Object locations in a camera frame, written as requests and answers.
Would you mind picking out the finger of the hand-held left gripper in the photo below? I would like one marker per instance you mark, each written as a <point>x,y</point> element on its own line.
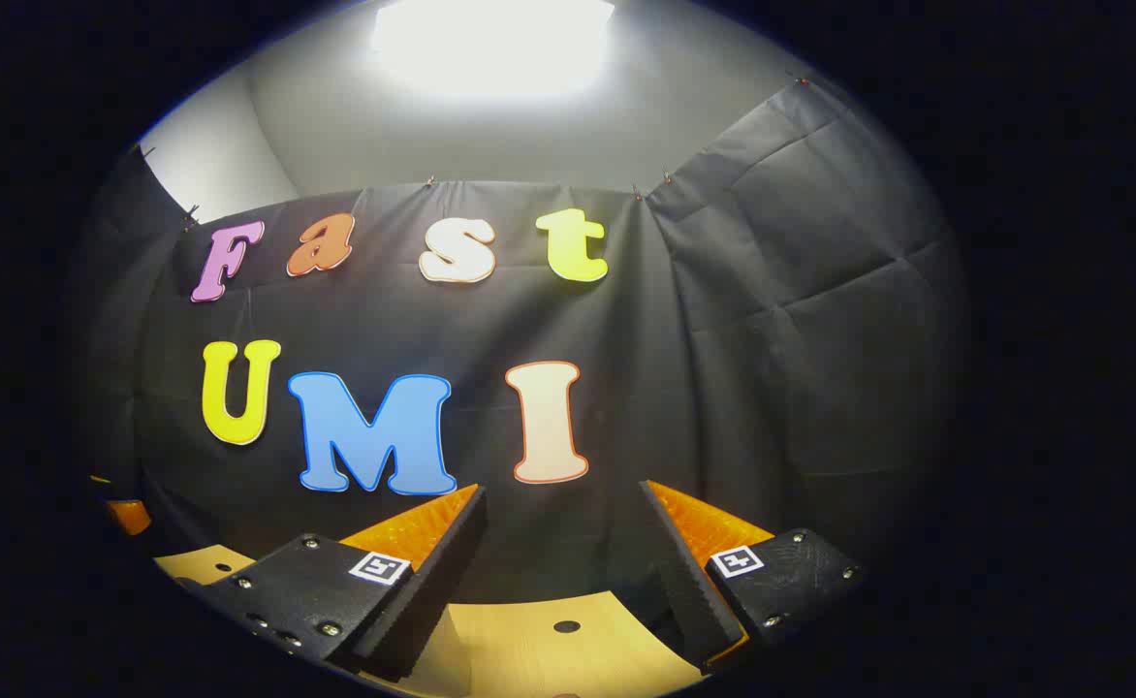
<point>127,516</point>

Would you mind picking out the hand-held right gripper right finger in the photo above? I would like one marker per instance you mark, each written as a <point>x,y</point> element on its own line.
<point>689,591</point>

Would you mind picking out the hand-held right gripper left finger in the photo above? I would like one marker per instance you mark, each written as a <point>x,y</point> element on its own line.
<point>432,591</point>

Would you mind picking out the black backdrop cloth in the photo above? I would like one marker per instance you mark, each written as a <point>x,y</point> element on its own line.
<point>723,388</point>

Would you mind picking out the ceiling light panel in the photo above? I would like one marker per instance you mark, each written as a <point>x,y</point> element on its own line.
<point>490,44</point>

